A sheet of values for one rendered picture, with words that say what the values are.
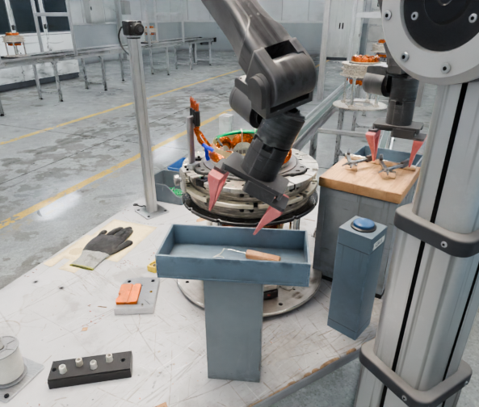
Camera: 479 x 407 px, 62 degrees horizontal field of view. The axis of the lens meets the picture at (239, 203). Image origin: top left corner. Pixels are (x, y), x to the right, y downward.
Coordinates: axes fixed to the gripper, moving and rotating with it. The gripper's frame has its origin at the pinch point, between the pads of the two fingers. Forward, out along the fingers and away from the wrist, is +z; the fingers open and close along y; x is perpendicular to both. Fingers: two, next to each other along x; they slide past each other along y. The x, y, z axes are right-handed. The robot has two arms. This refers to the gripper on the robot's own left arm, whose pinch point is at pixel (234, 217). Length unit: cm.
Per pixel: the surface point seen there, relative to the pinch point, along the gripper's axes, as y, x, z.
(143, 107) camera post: 44, -57, 13
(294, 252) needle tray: -12.2, -5.9, 3.8
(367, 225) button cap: -22.9, -16.1, -3.4
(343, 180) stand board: -16.9, -33.3, -3.7
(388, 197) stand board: -26.6, -29.2, -6.3
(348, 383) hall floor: -71, -75, 87
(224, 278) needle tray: -3.3, 5.3, 7.8
